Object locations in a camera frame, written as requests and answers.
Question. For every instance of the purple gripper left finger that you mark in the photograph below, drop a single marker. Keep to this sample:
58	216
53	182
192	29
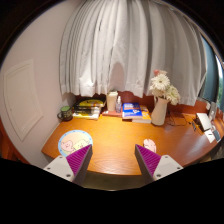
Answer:
72	167

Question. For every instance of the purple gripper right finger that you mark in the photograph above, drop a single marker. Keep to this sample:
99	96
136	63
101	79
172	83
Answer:
153	166

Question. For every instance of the pink computer mouse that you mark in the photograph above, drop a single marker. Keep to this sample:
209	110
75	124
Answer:
149	144

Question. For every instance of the round cartoon mouse pad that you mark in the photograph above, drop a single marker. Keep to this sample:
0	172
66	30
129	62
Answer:
72	141

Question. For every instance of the orange yellow book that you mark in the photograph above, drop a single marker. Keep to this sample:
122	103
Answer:
145	116

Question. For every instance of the green dark mug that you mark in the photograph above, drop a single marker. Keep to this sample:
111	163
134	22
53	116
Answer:
65	113

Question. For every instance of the white ceramic vase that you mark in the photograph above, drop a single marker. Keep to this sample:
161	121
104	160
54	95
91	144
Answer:
159	111

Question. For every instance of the black yellow book stack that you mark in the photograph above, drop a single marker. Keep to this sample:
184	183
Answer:
88	108

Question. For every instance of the blue book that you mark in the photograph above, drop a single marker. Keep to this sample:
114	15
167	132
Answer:
131	111

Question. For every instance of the red flat book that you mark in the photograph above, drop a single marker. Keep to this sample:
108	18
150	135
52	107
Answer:
112	114

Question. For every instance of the small clear sanitizer bottle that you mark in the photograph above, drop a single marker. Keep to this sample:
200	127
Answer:
118	104

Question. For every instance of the white box device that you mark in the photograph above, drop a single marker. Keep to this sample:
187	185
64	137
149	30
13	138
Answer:
204	121

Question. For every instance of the white cylindrical container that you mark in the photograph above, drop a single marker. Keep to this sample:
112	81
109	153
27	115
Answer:
111	100

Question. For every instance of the white and pink flowers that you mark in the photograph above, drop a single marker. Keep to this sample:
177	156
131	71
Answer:
161	87

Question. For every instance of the white pleated curtain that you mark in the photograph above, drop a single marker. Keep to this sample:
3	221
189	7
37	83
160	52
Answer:
117	44

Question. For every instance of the white wall panel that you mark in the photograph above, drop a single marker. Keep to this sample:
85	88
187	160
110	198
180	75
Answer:
21	98

